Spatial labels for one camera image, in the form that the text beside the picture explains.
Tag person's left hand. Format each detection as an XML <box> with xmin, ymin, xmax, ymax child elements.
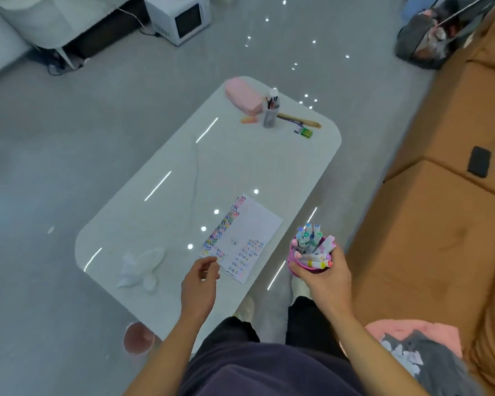
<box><xmin>180</xmin><ymin>256</ymin><xmax>222</xmax><ymax>322</ymax></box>

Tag person's right hand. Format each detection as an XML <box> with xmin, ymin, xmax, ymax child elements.
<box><xmin>288</xmin><ymin>245</ymin><xmax>353</xmax><ymax>320</ymax></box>

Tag pink perforated pen holder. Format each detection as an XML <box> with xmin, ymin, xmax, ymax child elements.
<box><xmin>287</xmin><ymin>243</ymin><xmax>335</xmax><ymax>279</ymax></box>

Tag bunch of white markers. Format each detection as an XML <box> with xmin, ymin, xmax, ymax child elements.
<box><xmin>290</xmin><ymin>221</ymin><xmax>337</xmax><ymax>271</ymax></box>

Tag paper with coloured squiggles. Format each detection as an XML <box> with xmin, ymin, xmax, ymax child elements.
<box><xmin>199</xmin><ymin>193</ymin><xmax>284</xmax><ymax>285</ymax></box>

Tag person's right forearm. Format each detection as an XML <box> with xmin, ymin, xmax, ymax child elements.
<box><xmin>323</xmin><ymin>307</ymin><xmax>430</xmax><ymax>396</ymax></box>

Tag person's left forearm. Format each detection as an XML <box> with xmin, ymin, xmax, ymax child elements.
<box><xmin>123</xmin><ymin>313</ymin><xmax>207</xmax><ymax>396</ymax></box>

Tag person's right white shoe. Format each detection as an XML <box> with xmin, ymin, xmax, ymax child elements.
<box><xmin>289</xmin><ymin>276</ymin><xmax>312</xmax><ymax>304</ymax></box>

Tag black trousers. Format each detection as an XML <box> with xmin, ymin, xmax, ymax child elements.
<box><xmin>191</xmin><ymin>295</ymin><xmax>347</xmax><ymax>367</ymax></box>

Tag crumpled white tissue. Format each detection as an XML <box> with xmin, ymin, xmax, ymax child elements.
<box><xmin>116</xmin><ymin>246</ymin><xmax>167</xmax><ymax>293</ymax></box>

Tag pink waste bin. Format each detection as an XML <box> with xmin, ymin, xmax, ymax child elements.
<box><xmin>123</xmin><ymin>322</ymin><xmax>156</xmax><ymax>355</ymax></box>

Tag dark purple shirt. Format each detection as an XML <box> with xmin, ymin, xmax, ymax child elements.
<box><xmin>177</xmin><ymin>342</ymin><xmax>368</xmax><ymax>396</ymax></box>

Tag brown sofa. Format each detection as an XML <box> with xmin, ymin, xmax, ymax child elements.
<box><xmin>346</xmin><ymin>0</ymin><xmax>495</xmax><ymax>396</ymax></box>

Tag pink grey plush cushion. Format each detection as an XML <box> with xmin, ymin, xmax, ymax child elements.
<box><xmin>365</xmin><ymin>319</ymin><xmax>486</xmax><ymax>396</ymax></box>

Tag clear plastic pen cup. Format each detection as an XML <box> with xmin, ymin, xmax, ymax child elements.
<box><xmin>263</xmin><ymin>103</ymin><xmax>279</xmax><ymax>129</ymax></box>

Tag pink pencil case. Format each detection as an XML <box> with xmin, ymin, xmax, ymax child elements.
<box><xmin>224</xmin><ymin>76</ymin><xmax>265</xmax><ymax>117</ymax></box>

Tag grey pink plush bag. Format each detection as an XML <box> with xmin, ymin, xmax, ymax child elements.
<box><xmin>394</xmin><ymin>0</ymin><xmax>495</xmax><ymax>72</ymax></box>

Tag white microwave oven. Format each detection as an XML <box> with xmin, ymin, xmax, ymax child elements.
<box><xmin>143</xmin><ymin>0</ymin><xmax>212</xmax><ymax>47</ymax></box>

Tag wooden handled brush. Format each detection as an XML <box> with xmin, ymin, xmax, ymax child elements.
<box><xmin>277</xmin><ymin>113</ymin><xmax>322</xmax><ymax>129</ymax></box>

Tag microwave power cable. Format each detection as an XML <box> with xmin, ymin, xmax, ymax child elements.
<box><xmin>117</xmin><ymin>7</ymin><xmax>162</xmax><ymax>37</ymax></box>

